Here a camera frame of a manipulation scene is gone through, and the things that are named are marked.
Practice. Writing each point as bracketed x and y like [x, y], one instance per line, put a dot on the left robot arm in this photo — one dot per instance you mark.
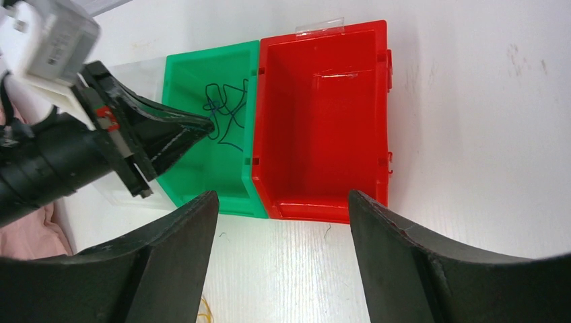
[43, 162]

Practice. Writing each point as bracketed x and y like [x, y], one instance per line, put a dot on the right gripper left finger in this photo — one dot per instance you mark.
[154, 273]

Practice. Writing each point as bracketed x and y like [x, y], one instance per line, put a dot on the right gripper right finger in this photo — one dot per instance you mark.
[413, 274]

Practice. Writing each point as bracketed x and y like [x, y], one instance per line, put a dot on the red plastic bin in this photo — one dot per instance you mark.
[321, 121]

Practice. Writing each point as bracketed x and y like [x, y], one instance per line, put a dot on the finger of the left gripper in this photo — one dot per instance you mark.
[164, 146]
[159, 112]

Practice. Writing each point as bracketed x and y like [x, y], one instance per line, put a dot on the green plastic bin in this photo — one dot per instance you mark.
[221, 84]

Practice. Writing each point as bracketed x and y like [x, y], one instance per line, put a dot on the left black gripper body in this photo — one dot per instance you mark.
[114, 123]

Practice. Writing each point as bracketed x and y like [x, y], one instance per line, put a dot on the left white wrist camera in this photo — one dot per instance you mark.
[45, 44]

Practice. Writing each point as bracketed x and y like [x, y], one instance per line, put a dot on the pink cloth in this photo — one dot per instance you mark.
[37, 235]

